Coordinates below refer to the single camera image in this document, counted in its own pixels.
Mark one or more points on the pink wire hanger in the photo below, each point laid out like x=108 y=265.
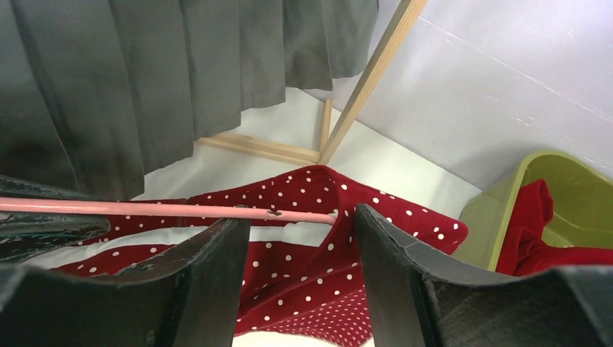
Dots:
x=24 y=205

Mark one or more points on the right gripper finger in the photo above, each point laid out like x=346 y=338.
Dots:
x=187 y=295
x=420 y=296

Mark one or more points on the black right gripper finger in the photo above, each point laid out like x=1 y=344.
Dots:
x=27 y=235
x=19 y=188

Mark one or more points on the red polka dot skirt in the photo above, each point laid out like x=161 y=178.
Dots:
x=306 y=279

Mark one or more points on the grey pleated skirt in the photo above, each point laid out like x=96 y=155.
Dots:
x=97 y=94

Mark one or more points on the plain red skirt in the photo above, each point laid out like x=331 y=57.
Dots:
x=523 y=250

